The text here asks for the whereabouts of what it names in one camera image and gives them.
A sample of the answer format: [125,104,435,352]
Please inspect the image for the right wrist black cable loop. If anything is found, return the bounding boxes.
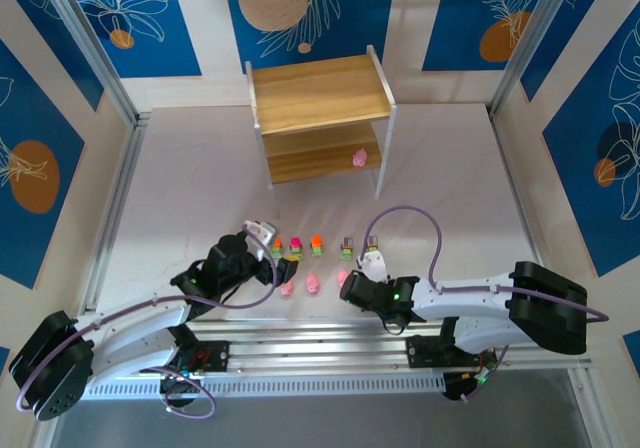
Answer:
[382,315,407,338]

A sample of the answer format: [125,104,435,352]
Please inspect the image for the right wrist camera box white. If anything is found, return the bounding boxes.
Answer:
[354,247,389,285]

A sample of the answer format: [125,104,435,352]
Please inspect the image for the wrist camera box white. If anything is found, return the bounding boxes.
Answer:
[242,219,278,260]
[354,247,389,285]

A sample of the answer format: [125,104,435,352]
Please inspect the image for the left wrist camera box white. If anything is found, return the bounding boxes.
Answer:
[242,219,278,260]

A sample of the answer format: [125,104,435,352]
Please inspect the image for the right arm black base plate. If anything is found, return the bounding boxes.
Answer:
[405,335,496,369]

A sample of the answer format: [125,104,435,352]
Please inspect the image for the aluminium mounting rail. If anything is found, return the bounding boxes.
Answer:
[42,317,596,382]

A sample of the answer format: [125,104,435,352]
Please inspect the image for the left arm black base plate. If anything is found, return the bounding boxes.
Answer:
[164,340,231,374]

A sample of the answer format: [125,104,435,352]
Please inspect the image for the slotted white cable duct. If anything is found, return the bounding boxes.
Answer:
[82,372,447,402]

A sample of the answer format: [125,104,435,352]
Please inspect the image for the aluminium side rail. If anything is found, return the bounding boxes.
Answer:
[77,112,154,319]
[485,110,565,329]

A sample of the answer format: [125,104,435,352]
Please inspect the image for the wooden shelf with white frame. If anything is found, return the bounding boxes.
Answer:
[243,44,399,219]

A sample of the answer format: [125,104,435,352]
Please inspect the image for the aluminium frame post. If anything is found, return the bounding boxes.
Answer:
[488,0,586,119]
[34,0,151,125]

